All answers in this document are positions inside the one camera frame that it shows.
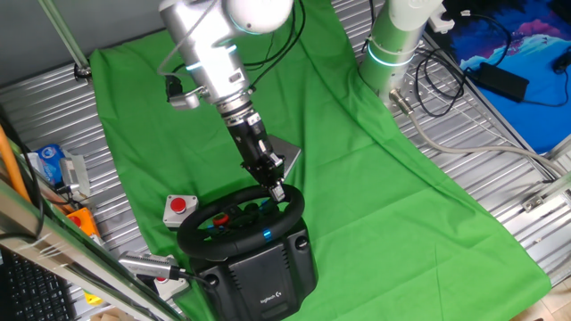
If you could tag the orange tube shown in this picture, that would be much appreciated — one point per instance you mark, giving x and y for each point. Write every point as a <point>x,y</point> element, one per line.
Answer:
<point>11,169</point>

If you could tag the aluminium stand pole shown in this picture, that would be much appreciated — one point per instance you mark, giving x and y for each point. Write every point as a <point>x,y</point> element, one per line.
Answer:
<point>67,40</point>

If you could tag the black power adapter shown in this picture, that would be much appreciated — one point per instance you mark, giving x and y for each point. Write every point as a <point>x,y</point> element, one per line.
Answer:
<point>504,80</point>

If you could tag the blue tissue pack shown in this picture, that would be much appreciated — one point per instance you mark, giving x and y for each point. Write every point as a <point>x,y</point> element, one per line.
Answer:
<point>50,160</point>

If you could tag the black computer mouse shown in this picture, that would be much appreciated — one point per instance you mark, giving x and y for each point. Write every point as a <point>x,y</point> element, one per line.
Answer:
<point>563,62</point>

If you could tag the wooden block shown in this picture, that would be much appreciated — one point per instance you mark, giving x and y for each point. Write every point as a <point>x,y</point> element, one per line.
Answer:
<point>105,317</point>

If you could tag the green cloth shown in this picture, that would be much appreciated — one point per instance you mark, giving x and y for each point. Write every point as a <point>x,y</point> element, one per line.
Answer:
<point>379,200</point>

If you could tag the blue patterned mat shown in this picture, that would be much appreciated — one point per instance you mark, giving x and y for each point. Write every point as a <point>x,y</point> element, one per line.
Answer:
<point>535,120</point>

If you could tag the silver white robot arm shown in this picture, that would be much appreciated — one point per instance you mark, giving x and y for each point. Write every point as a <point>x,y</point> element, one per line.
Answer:
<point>214,58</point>

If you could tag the orange box red button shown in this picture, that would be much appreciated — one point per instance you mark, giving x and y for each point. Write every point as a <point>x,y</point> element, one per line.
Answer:
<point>87,223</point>

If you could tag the grey box red button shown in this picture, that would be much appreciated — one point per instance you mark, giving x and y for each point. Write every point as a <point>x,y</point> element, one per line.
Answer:
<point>171,287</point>
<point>178,205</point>

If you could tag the silver exterior camera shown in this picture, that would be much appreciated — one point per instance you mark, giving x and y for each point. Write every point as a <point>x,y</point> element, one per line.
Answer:
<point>147,265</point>

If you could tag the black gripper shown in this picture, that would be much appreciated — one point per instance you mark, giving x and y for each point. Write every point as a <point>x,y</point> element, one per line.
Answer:
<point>256,149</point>

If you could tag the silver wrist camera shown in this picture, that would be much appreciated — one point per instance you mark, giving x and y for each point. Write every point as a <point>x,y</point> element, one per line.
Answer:
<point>185,100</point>

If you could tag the aluminium frame bar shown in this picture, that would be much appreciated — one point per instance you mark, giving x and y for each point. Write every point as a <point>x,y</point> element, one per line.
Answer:
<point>67,254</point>

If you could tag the aluminium stand bracket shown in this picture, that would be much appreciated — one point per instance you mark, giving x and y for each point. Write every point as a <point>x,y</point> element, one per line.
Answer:
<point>533,203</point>

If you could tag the white power strip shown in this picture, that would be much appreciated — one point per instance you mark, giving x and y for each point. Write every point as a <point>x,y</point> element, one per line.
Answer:
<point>439,20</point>

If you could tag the black steering wheel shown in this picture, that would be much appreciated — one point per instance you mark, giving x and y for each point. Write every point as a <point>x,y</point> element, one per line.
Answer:
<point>209,249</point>

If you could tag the black keyboard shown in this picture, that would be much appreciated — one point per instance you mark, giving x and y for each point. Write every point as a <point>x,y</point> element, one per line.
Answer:
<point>31,294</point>

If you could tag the silver digital scale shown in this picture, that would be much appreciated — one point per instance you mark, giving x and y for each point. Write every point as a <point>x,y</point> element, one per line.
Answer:
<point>290,156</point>

